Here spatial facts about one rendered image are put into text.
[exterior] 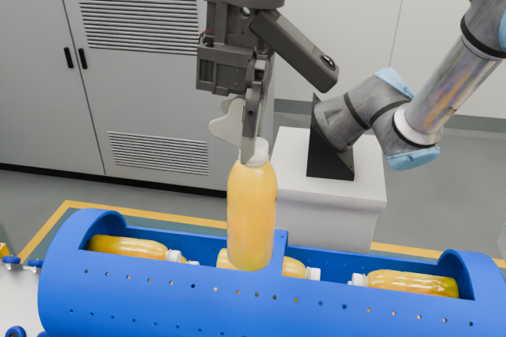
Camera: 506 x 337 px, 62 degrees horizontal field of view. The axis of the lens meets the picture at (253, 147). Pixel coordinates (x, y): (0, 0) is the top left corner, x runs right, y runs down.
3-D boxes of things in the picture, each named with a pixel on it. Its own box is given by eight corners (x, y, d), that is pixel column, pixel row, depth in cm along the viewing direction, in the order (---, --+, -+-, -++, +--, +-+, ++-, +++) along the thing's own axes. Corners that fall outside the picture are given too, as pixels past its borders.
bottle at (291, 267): (224, 259, 93) (309, 271, 91) (217, 289, 88) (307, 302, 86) (222, 241, 88) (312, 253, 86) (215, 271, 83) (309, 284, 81)
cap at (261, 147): (234, 161, 56) (235, 150, 55) (245, 147, 59) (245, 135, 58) (263, 167, 55) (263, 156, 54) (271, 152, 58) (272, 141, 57)
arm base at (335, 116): (315, 96, 120) (343, 76, 116) (345, 132, 125) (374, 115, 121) (312, 122, 108) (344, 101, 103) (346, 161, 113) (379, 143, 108)
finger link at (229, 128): (208, 156, 55) (215, 88, 52) (252, 165, 55) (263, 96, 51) (202, 165, 52) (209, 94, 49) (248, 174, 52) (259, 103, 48)
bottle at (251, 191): (220, 264, 64) (219, 163, 55) (236, 233, 70) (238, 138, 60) (264, 277, 63) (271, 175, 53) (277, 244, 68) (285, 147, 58)
